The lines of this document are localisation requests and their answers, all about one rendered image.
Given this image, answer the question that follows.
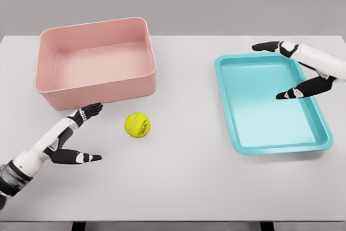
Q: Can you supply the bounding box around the yellow tennis ball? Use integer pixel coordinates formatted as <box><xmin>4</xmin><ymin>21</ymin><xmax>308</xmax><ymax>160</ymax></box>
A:
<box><xmin>124</xmin><ymin>112</ymin><xmax>151</xmax><ymax>138</ymax></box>

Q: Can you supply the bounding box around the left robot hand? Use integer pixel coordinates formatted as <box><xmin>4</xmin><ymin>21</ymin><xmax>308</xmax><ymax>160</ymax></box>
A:
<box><xmin>31</xmin><ymin>102</ymin><xmax>104</xmax><ymax>164</ymax></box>

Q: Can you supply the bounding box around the blue plastic tray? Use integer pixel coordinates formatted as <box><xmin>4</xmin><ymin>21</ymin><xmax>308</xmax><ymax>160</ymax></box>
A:
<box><xmin>215</xmin><ymin>53</ymin><xmax>334</xmax><ymax>156</ymax></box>

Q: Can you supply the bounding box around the pink plastic basket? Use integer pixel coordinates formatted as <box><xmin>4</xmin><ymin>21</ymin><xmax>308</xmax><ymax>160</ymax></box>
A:
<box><xmin>34</xmin><ymin>16</ymin><xmax>157</xmax><ymax>111</ymax></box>

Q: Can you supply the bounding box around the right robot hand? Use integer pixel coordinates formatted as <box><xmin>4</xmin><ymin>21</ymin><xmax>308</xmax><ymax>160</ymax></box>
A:
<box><xmin>251</xmin><ymin>41</ymin><xmax>346</xmax><ymax>100</ymax></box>

